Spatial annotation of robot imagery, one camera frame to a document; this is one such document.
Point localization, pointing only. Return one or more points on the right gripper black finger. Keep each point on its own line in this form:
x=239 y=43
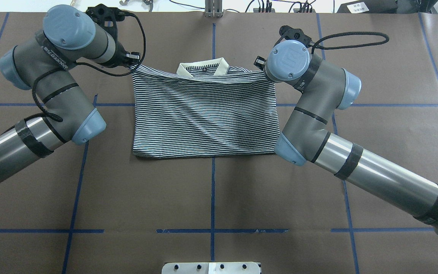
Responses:
x=260 y=62

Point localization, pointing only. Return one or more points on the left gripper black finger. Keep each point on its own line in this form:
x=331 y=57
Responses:
x=132 y=58

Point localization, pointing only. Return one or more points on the blue white striped polo shirt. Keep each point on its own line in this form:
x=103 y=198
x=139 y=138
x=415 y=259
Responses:
x=207 y=108

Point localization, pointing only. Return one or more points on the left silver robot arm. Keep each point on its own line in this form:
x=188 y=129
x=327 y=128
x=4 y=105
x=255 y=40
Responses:
x=42 y=65

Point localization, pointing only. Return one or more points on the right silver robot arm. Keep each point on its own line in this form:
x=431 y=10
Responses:
x=325 y=87

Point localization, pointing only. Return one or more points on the brown paper table cover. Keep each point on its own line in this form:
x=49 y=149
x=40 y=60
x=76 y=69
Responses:
x=96 y=208

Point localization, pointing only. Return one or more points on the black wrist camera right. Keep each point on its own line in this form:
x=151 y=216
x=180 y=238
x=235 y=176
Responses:
x=288 y=33

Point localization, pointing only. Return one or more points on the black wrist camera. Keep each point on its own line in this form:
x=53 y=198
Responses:
x=106 y=17
x=288 y=33

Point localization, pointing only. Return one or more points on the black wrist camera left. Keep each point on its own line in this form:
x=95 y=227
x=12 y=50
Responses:
x=106 y=17

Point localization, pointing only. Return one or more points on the aluminium frame post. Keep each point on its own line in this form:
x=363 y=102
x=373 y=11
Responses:
x=214 y=8

